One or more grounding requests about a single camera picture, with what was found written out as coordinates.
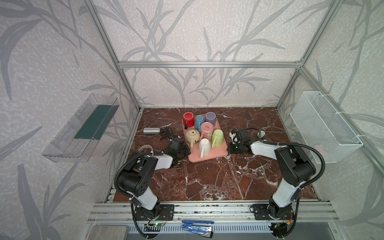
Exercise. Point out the beige teapot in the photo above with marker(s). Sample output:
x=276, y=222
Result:
x=192, y=137

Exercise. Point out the blue stapler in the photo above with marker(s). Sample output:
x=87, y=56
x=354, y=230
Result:
x=201, y=228

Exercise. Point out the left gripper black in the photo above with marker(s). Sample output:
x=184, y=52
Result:
x=179, y=147

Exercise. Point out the clear plastic wall shelf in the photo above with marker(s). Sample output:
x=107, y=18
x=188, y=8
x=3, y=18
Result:
x=78, y=139

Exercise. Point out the pink object in basket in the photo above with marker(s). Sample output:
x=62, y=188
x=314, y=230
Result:
x=321, y=149

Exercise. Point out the silver metal cylinder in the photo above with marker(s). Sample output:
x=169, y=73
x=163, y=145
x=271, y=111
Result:
x=151, y=131

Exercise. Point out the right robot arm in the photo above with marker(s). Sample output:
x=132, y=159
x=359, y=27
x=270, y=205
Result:
x=300, y=165

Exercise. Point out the aluminium mounting rail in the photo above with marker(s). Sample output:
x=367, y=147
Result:
x=215, y=211

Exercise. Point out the white wire basket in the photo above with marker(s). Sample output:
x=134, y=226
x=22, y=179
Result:
x=321, y=124

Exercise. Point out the white mug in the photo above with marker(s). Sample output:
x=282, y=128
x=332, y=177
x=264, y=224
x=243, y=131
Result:
x=204, y=148

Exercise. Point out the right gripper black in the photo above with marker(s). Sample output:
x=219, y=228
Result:
x=237, y=139

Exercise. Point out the green mug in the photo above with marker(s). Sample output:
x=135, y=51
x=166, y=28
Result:
x=217, y=138

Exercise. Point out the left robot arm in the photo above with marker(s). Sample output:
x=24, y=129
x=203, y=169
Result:
x=134, y=177

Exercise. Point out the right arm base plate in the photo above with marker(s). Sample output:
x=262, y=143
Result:
x=272, y=212

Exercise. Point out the blue mug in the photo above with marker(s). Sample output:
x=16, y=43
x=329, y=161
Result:
x=198, y=122

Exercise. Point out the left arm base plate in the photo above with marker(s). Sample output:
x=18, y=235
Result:
x=161, y=212

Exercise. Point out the grey foam block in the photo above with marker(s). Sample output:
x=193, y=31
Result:
x=108, y=232

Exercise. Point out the pink mug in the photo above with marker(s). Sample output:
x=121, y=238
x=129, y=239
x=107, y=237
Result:
x=207, y=130

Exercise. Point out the red mug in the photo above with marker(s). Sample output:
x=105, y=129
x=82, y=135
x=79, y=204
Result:
x=188, y=120

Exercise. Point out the clear tape roll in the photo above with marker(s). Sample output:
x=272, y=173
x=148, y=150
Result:
x=146, y=149

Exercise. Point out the pink plastic tray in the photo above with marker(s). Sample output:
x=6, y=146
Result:
x=217, y=152

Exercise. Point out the purple mug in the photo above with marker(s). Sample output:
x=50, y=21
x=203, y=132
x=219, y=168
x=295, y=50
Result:
x=211, y=118

